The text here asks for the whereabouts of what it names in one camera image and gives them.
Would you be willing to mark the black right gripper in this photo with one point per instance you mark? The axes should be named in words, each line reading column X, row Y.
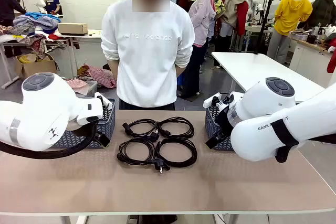
column 223, row 121

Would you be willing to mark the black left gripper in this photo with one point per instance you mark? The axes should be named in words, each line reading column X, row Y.
column 97, row 130

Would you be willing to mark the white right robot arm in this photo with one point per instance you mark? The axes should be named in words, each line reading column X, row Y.
column 249, row 140

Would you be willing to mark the person's left forearm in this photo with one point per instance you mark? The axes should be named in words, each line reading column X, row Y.
column 180, row 70

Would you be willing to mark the person's right forearm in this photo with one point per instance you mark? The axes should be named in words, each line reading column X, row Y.
column 113, row 68

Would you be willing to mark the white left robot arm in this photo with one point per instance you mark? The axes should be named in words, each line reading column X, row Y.
column 39, row 108

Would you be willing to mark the grey plastic lattice basket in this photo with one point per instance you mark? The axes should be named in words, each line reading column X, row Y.
column 109, row 127
column 210, row 127

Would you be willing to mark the grey storage bin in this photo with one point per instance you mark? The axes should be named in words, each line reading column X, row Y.
column 89, row 87

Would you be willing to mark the pink checkered cloth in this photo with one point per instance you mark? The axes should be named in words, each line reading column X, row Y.
column 77, row 83

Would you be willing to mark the red checkered cloth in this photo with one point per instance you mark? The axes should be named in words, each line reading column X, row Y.
column 102, row 75

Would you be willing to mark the large white table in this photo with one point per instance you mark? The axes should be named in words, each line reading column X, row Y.
column 249, row 69

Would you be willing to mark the person in white sweatshirt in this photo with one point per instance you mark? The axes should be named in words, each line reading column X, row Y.
column 147, row 64

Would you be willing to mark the open cardboard box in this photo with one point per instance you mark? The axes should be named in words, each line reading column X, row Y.
column 39, row 69

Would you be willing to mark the white background table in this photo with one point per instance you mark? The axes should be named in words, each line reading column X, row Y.
column 84, row 36

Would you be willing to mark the flat cardboard box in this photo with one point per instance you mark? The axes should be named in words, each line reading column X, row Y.
column 72, row 27

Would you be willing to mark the wood top white cabinet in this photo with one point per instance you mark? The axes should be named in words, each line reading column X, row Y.
column 307, row 58

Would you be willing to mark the pink shirt mannequin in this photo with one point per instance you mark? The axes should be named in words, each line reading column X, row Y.
column 200, row 16

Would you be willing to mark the black tripod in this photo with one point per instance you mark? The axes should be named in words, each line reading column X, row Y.
column 265, row 19

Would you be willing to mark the pile of mixed clothes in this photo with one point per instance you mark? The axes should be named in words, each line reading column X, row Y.
column 31, row 24

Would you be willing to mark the floral shirt mannequin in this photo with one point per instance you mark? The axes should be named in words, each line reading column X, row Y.
column 219, row 3

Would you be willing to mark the beige hoodie mannequin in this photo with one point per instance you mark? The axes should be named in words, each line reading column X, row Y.
column 233, row 1

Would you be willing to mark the hanging red cloth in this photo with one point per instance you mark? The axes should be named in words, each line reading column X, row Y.
column 333, row 61

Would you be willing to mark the yellow hoodie mannequin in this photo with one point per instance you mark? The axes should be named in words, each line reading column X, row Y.
column 291, row 14

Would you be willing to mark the person in dark jacket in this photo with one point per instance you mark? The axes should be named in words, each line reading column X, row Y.
column 8, row 3

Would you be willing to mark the dark green jacket mannequin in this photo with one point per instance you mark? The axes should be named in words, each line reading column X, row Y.
column 325, row 9

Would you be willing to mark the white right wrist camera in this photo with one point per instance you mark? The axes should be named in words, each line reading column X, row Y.
column 210, row 101

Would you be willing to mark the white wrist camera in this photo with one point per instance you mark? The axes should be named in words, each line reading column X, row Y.
column 210, row 101
column 99, row 96

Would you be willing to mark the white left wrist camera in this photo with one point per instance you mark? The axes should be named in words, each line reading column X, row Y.
column 99, row 96

